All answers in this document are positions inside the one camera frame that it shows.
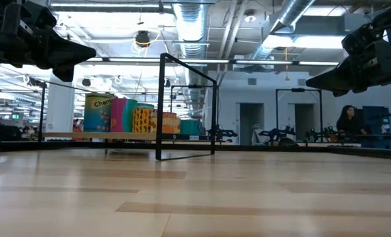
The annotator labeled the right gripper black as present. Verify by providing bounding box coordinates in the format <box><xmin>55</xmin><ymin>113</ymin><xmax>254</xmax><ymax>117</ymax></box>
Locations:
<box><xmin>306</xmin><ymin>35</ymin><xmax>391</xmax><ymax>98</ymax></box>

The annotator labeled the orange patterned box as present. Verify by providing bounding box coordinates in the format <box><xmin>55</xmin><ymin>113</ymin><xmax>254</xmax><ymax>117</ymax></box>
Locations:
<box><xmin>132</xmin><ymin>108</ymin><xmax>158</xmax><ymax>134</ymax></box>

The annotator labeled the silver spiral air duct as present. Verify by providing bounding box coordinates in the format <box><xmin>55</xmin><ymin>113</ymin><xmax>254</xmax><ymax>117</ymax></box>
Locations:
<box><xmin>248</xmin><ymin>0</ymin><xmax>317</xmax><ymax>63</ymax></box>

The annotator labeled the dark computer monitor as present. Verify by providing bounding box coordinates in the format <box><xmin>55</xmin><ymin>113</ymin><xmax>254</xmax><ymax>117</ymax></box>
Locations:
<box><xmin>361</xmin><ymin>105</ymin><xmax>391</xmax><ymax>134</ymax></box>

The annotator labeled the corrugated silver air duct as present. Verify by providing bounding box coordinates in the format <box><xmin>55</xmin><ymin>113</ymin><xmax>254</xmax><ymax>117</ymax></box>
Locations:
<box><xmin>171</xmin><ymin>0</ymin><xmax>210</xmax><ymax>59</ymax></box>

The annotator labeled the pink box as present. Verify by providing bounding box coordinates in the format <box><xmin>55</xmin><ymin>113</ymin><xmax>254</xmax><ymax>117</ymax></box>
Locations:
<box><xmin>109</xmin><ymin>97</ymin><xmax>138</xmax><ymax>134</ymax></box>

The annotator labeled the white building column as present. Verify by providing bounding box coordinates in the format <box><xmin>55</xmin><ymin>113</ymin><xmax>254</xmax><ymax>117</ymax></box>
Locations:
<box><xmin>45</xmin><ymin>74</ymin><xmax>76</xmax><ymax>133</ymax></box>

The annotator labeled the person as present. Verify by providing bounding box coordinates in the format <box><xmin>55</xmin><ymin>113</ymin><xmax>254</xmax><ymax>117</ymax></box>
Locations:
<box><xmin>336</xmin><ymin>105</ymin><xmax>369</xmax><ymax>136</ymax></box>

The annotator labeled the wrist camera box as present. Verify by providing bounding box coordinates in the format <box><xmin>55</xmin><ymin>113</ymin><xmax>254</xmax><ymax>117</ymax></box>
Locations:
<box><xmin>24</xmin><ymin>1</ymin><xmax>57</xmax><ymax>30</ymax></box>
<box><xmin>341</xmin><ymin>22</ymin><xmax>386</xmax><ymax>56</ymax></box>

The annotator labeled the black table frame rail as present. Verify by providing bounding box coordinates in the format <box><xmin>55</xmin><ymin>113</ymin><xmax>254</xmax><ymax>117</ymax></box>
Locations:
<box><xmin>0</xmin><ymin>140</ymin><xmax>391</xmax><ymax>161</ymax></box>

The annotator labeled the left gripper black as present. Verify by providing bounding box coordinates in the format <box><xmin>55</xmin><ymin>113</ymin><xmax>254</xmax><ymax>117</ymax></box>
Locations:
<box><xmin>0</xmin><ymin>27</ymin><xmax>97</xmax><ymax>84</ymax></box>

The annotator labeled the blue cereal box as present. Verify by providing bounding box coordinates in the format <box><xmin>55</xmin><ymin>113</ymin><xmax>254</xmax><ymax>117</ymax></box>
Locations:
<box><xmin>83</xmin><ymin>93</ymin><xmax>115</xmax><ymax>133</ymax></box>

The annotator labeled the black ceiling cable reel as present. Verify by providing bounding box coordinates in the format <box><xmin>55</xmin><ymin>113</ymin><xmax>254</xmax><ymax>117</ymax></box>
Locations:
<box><xmin>134</xmin><ymin>30</ymin><xmax>152</xmax><ymax>49</ymax></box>

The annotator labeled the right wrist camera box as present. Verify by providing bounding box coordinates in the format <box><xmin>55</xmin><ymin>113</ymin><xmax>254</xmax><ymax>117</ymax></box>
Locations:
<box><xmin>341</xmin><ymin>22</ymin><xmax>386</xmax><ymax>56</ymax></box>

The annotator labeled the black station frame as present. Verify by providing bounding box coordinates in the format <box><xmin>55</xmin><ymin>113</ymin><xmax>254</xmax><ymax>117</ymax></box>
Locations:
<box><xmin>275</xmin><ymin>87</ymin><xmax>323</xmax><ymax>132</ymax></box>

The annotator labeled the dark doorway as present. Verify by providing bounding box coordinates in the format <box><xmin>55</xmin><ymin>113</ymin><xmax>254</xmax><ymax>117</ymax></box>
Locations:
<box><xmin>236</xmin><ymin>102</ymin><xmax>265</xmax><ymax>145</ymax></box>
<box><xmin>287</xmin><ymin>103</ymin><xmax>315</xmax><ymax>143</ymax></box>

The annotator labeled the teal box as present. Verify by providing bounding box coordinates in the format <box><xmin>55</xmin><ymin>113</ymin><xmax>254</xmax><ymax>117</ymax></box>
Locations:
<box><xmin>180</xmin><ymin>119</ymin><xmax>202</xmax><ymax>136</ymax></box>

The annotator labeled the black-framed wooden shelf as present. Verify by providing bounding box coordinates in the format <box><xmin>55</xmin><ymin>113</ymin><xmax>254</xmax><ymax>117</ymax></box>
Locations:
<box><xmin>38</xmin><ymin>52</ymin><xmax>219</xmax><ymax>161</ymax></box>

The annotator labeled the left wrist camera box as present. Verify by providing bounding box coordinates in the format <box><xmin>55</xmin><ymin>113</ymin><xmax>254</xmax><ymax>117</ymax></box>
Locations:
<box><xmin>24</xmin><ymin>1</ymin><xmax>57</xmax><ymax>30</ymax></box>

